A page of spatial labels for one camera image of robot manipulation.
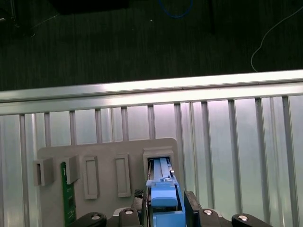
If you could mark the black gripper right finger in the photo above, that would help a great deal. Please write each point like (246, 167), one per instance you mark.
(191, 212)

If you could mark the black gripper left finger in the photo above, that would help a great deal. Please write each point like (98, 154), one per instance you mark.
(127, 217)

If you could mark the hard disk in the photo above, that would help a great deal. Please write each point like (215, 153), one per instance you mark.
(163, 203)

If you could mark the green RAM stick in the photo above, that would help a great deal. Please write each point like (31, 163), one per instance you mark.
(68, 201)

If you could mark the grey parts rack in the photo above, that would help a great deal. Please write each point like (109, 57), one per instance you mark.
(106, 151)

